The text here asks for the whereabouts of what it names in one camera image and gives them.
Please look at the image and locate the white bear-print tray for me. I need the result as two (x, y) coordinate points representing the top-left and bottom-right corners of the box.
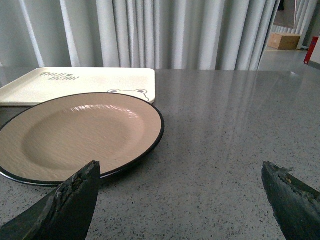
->
(0, 67), (156, 107)

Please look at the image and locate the red upright object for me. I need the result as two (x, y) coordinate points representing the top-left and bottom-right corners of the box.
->
(303, 36), (319, 65)

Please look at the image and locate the beige plate with black rim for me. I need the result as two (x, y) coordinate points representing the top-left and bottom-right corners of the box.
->
(0, 93), (165, 186)

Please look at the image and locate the cardboard box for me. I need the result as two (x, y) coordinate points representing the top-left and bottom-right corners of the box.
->
(267, 32), (301, 50)

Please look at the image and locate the grey pleated curtain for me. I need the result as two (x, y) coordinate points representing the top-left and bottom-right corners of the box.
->
(0, 0), (279, 71)

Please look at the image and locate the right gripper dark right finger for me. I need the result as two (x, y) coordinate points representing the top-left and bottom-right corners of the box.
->
(261, 161), (320, 240)

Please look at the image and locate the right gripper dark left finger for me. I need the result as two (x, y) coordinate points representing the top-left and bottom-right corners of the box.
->
(0, 161), (101, 240)

